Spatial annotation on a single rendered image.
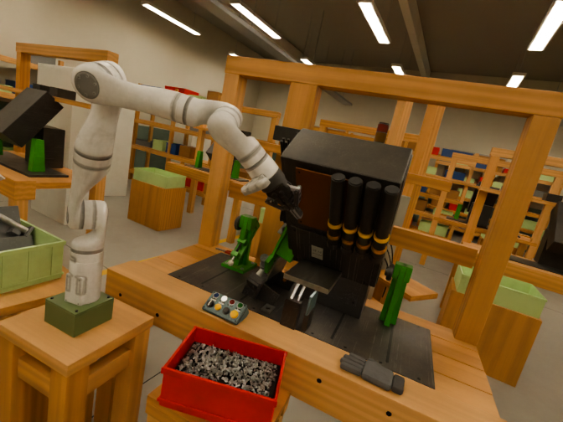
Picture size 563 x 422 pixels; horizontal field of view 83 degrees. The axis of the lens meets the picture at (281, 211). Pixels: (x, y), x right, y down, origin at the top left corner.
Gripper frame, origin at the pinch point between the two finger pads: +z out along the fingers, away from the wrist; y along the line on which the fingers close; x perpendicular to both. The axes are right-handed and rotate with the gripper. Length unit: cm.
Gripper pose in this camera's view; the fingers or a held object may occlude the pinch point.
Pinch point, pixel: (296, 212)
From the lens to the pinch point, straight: 90.6
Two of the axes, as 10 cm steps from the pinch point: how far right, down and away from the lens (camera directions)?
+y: -7.3, 2.2, 6.5
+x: -3.7, 6.7, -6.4
